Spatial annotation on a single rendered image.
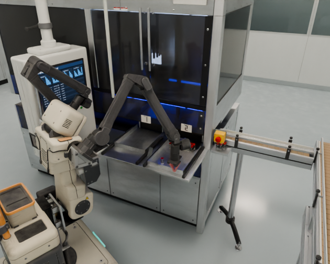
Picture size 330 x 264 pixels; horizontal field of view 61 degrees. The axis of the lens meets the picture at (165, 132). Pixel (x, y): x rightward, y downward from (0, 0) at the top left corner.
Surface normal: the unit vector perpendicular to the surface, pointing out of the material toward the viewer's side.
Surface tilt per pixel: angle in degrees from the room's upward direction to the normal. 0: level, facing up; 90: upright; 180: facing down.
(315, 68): 90
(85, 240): 0
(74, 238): 0
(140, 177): 90
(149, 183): 90
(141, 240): 0
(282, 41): 90
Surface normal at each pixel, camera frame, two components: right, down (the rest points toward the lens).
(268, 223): 0.00, -0.88
